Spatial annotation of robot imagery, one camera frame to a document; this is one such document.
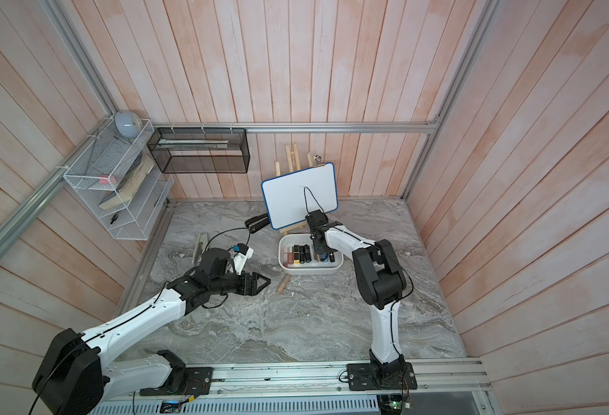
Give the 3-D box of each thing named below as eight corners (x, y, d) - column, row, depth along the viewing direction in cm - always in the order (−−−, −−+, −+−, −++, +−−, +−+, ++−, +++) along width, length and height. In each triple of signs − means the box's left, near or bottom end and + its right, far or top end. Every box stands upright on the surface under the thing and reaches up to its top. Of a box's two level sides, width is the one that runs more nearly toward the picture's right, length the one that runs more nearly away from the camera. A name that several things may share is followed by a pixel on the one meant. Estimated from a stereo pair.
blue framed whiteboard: (279, 251, 104) (274, 207, 84) (267, 226, 113) (260, 180, 92) (341, 230, 111) (351, 184, 91) (326, 207, 120) (332, 161, 99)
